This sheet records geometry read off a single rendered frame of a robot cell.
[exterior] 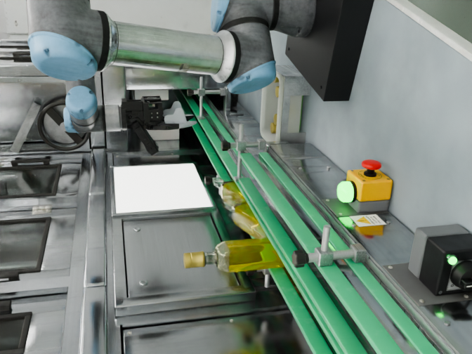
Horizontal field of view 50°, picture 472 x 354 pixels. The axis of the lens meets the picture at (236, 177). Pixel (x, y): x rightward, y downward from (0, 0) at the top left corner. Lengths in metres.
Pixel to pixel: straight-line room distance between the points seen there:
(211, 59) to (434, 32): 0.45
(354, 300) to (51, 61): 0.67
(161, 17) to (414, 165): 4.11
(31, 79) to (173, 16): 2.88
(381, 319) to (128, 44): 0.67
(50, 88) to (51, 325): 1.19
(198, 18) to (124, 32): 3.96
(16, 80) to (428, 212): 1.71
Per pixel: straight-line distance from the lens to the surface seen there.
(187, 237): 1.51
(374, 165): 1.06
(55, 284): 1.39
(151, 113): 1.47
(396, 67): 1.07
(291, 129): 1.50
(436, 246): 0.83
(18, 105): 2.27
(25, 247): 1.62
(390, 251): 0.95
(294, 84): 1.46
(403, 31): 1.06
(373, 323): 0.80
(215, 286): 1.30
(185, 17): 4.97
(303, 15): 1.26
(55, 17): 1.00
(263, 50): 1.17
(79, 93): 1.36
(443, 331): 0.79
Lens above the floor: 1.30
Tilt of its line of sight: 13 degrees down
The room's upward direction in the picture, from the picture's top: 93 degrees counter-clockwise
